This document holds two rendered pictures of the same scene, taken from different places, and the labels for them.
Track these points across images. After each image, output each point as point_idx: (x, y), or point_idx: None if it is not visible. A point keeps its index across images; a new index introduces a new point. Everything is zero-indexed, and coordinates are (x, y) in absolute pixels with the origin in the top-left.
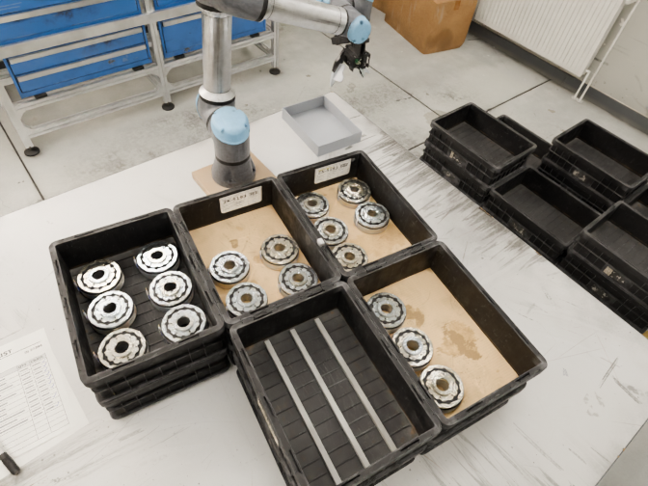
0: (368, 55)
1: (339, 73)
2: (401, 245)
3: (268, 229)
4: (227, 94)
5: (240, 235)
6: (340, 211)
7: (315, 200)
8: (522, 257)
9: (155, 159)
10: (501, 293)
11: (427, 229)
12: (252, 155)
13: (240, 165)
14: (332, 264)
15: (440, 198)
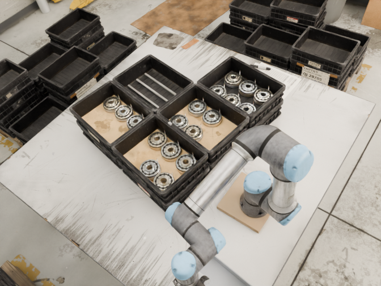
0: (174, 280)
1: (200, 275)
2: (131, 162)
3: (205, 146)
4: (271, 194)
5: (217, 138)
6: (169, 171)
7: (184, 164)
8: (57, 211)
9: (317, 202)
10: (75, 183)
11: (116, 150)
12: (253, 225)
13: None
14: (161, 116)
15: (107, 244)
